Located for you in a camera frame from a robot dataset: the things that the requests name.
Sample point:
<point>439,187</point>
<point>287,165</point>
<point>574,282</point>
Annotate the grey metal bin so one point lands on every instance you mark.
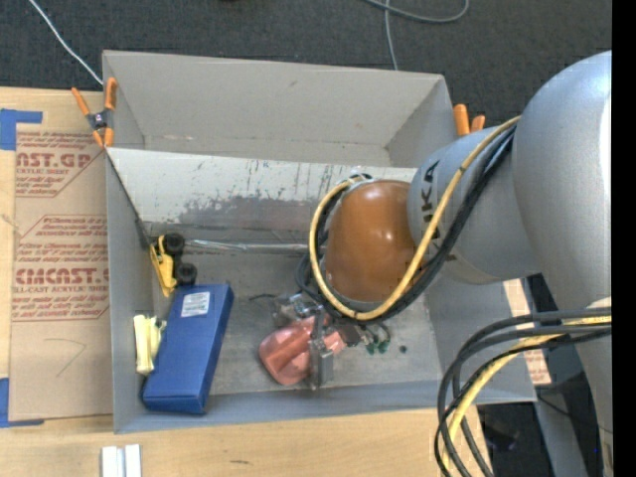
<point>258,117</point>

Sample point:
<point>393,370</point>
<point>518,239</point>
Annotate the brown cardboard board, red print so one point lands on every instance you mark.
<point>59,246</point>

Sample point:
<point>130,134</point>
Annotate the pale yellow toy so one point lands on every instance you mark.
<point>144,343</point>

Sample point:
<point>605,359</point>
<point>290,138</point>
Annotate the pink soft toy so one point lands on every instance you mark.
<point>285,356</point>

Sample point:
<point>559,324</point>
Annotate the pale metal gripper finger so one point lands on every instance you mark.
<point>322,365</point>
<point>300,308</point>

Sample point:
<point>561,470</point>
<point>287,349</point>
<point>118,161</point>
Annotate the yellow toy vehicle, black wheels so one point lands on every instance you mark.
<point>166,264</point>

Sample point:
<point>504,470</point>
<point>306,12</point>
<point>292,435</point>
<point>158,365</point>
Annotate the blue flat box, white label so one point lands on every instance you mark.
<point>191,351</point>

